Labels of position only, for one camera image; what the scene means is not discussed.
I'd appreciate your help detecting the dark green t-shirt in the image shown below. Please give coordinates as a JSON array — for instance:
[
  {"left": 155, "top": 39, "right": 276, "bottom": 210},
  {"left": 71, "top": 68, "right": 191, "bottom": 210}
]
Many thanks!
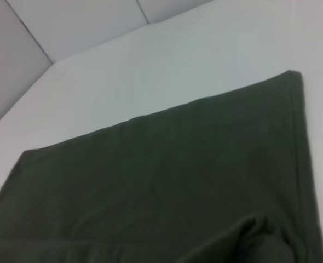
[{"left": 0, "top": 70, "right": 323, "bottom": 263}]

